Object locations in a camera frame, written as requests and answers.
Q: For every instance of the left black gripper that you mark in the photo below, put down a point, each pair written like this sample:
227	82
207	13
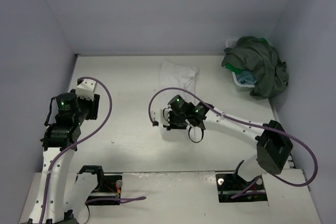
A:
92	107

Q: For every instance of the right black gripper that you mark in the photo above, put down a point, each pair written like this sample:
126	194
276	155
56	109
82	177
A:
170	123

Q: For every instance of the white t shirt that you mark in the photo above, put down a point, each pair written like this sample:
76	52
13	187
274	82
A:
172	75

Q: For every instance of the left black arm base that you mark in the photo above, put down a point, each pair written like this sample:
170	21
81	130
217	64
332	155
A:
106	188

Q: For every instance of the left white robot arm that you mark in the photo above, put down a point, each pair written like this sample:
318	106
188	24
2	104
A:
53	203

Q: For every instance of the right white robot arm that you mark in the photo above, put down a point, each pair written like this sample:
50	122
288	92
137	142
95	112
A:
272	147

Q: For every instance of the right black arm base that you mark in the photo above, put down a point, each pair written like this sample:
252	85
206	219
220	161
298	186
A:
233	189

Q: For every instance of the blue t shirt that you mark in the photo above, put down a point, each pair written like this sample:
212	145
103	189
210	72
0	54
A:
245	77

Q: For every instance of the grey green t shirt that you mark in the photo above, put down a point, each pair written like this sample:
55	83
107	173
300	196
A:
262	59

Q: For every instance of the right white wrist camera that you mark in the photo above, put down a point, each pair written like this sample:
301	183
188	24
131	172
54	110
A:
162	116

